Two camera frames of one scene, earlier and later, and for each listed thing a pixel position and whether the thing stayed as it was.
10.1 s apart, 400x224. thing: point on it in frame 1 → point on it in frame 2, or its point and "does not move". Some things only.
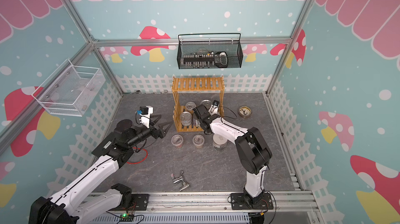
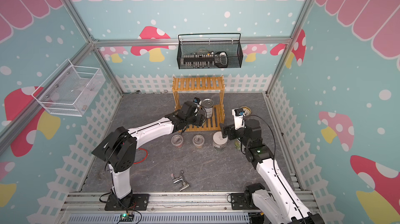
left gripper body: (148, 132) → (196, 120)
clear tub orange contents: (198, 140) does not move
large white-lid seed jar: (219, 142) does not move
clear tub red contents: (177, 141) does not move
